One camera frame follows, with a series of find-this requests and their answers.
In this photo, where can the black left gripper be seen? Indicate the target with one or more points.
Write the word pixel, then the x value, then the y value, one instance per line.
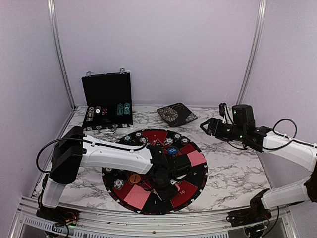
pixel 166 195

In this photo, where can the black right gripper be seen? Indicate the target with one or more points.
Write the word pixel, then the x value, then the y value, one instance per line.
pixel 209 131

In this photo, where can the blue small blind button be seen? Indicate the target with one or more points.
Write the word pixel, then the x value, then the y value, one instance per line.
pixel 172 151

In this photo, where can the orange big blind button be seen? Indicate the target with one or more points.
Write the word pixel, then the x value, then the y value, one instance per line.
pixel 135 178

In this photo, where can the red cards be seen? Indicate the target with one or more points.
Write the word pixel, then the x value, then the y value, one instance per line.
pixel 137 197
pixel 196 158

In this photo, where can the green 50 chip seat seven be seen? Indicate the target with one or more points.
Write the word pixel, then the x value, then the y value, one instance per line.
pixel 177 136

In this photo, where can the grey 10 chip seat six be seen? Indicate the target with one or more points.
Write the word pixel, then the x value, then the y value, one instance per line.
pixel 168 141

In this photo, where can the grey 10 chips seat two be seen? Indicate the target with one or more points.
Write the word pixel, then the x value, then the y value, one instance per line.
pixel 118 184

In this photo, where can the green 50 chip seat five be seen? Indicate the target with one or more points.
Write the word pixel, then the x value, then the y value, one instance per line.
pixel 127 138

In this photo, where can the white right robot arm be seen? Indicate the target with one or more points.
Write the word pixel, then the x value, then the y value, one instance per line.
pixel 265 140

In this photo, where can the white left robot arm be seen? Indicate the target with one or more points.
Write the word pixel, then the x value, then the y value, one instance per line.
pixel 77 149

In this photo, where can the round red black poker mat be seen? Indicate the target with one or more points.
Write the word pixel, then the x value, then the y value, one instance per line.
pixel 189 186

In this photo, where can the black floral square plate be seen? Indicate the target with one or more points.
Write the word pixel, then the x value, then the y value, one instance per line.
pixel 177 114

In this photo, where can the black poker chip case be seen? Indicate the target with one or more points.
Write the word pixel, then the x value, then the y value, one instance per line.
pixel 107 91

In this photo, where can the beige blue chip row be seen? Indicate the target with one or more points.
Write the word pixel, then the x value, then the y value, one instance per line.
pixel 90 114

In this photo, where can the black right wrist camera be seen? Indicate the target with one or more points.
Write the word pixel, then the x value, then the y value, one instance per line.
pixel 242 116

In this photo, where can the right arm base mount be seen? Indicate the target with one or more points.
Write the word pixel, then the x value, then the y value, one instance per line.
pixel 245 217

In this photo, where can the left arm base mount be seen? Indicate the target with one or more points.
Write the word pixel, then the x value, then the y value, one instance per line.
pixel 60 215

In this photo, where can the right aluminium corner post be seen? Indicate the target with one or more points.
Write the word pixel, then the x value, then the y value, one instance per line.
pixel 259 25

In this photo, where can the aluminium corner post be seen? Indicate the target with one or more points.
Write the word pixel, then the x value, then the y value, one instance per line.
pixel 59 54
pixel 259 25

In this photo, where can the aluminium front rail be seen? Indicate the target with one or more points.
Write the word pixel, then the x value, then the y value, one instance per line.
pixel 101 223

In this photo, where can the left aluminium corner post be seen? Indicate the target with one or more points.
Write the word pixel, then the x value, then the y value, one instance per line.
pixel 59 54

